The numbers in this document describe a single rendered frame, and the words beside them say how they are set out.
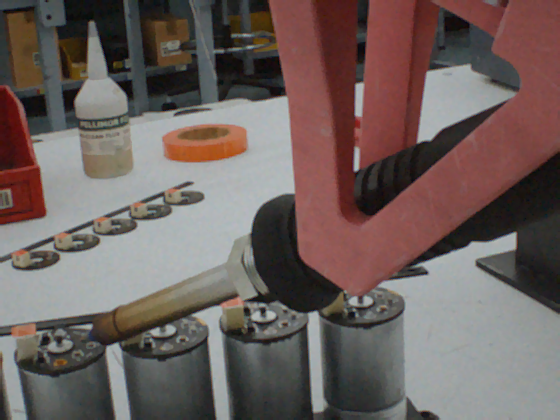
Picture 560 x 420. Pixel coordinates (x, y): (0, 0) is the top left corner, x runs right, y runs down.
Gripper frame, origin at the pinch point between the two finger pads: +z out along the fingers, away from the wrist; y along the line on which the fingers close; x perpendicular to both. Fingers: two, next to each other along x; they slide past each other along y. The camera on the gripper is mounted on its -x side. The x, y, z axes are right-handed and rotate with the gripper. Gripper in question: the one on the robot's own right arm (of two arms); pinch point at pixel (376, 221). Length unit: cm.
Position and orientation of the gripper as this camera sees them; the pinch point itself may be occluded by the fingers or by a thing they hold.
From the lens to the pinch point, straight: 18.7
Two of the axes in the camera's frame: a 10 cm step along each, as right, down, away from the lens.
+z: -3.2, 7.8, 5.3
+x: 7.9, 5.3, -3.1
